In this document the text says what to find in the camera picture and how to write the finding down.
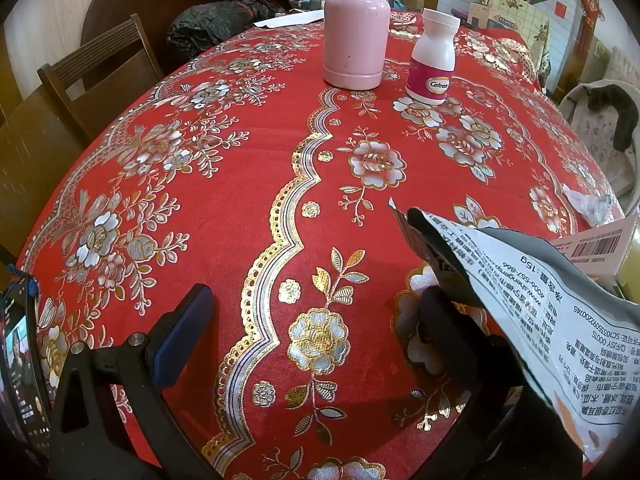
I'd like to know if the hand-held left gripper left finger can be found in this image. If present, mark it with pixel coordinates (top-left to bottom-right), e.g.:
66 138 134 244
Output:
50 284 221 480

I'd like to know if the grey coat with black collar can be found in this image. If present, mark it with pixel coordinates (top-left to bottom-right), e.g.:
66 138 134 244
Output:
557 80 640 196

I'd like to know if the white paper sheet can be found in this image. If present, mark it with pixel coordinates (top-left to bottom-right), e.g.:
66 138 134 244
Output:
254 12 326 29

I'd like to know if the smartphone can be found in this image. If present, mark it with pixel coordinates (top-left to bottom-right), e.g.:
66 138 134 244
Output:
0 272 51 461

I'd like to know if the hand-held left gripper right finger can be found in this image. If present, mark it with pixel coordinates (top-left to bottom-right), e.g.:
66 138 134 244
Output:
414 286 583 480

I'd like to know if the floral cardboard box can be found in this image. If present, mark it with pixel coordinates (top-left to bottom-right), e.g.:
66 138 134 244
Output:
482 0 551 31

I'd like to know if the white pill bottle pink label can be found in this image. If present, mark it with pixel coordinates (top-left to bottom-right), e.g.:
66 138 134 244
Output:
405 8 461 106

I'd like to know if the brown wooden chair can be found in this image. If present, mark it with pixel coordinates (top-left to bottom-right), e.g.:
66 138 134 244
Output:
37 14 166 146

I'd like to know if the white and black snack packet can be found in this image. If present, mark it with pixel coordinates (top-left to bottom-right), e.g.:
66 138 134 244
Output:
389 198 640 466

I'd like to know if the red wall ornament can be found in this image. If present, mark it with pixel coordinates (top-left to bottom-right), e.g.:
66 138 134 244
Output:
575 0 603 33

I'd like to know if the red floral tablecloth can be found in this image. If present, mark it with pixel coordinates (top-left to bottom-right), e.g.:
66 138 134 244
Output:
17 10 626 480

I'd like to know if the black plastic bag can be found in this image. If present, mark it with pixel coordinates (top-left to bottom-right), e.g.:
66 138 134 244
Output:
166 0 286 58

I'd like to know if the pink thermos bottle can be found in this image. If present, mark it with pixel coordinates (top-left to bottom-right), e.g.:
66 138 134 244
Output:
322 0 392 91

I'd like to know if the pink cardboard box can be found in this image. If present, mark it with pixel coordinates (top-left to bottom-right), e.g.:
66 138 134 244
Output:
562 215 640 291

